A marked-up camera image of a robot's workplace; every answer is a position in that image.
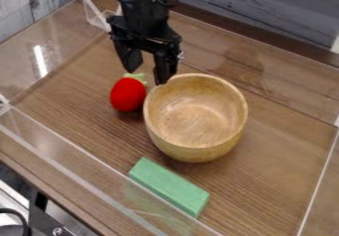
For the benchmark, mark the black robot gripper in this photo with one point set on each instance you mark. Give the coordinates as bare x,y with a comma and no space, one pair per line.
141,29

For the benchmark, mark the red plush strawberry toy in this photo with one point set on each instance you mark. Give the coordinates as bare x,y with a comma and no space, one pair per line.
129,92

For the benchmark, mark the light wooden bowl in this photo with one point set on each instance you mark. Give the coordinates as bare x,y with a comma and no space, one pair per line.
195,117

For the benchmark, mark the green rectangular block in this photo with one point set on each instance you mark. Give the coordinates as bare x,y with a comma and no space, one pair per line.
183,194

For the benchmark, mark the black metal table leg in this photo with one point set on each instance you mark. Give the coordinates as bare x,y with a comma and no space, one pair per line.
43,224

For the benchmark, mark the clear acrylic corner bracket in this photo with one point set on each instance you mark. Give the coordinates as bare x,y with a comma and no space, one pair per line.
97,18

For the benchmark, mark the clear acrylic tray wall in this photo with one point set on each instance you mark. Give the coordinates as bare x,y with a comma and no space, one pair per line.
111,203

